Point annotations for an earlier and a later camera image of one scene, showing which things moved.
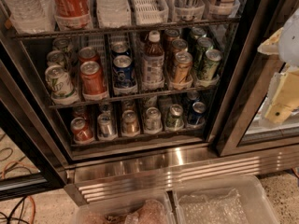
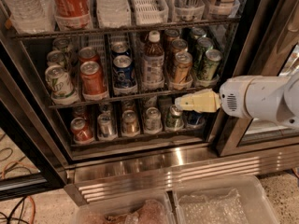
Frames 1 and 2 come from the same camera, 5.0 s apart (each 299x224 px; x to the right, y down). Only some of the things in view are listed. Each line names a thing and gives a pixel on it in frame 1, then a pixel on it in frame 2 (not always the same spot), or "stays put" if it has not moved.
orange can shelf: (182, 66) stays put
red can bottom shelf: (81, 131) stays put
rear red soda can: (88, 54) stays put
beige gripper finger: (284, 96) -> (203, 101)
